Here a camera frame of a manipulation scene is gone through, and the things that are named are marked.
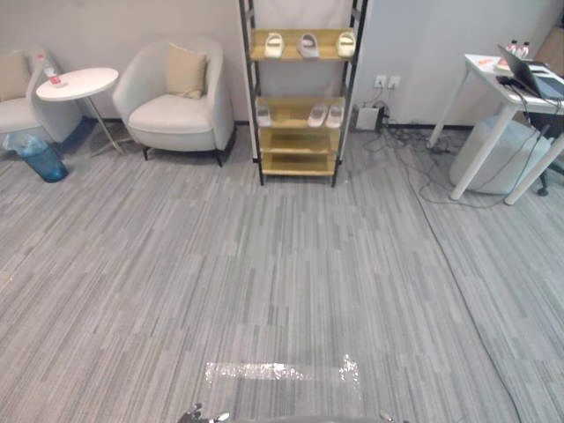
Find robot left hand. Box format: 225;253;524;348
177;401;232;423

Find white round-back armchair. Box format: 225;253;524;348
0;45;84;145
111;35;236;168

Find white box device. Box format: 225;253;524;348
355;105;384;132

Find blue trash bin with bag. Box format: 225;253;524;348
1;130;71;184

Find white open-toe slipper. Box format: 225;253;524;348
307;104;330;129
325;104;345;130

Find black office chair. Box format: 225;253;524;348
525;108;564;197

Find beige cushion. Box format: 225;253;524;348
165;41;209;100
0;52;32;103

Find white desk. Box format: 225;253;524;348
427;53;564;207

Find white round side table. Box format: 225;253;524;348
35;66;130;158

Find black laptop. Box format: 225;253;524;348
497;43;564;101

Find cream open-toe slipper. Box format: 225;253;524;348
263;31;286;59
336;30;358;59

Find clear bottle red label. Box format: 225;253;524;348
36;53;59;77

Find brown wooden door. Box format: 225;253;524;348
534;26;564;77

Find long black floor cable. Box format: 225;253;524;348
394;147;564;422

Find tangled black floor cables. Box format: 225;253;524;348
352;85;455;155

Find black frame yellow shoe rack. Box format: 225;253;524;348
239;0;369;188

